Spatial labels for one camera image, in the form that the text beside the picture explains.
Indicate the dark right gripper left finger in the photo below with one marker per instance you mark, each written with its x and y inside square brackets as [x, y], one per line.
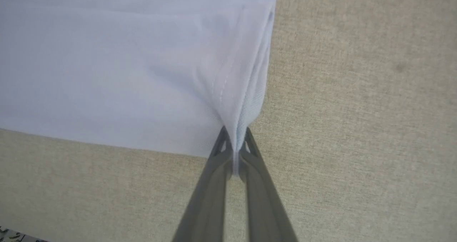
[210, 199]

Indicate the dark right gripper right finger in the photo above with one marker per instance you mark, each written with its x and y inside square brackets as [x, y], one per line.
[264, 206]

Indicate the light blue shirt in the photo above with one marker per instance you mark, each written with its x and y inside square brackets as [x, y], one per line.
[125, 67]

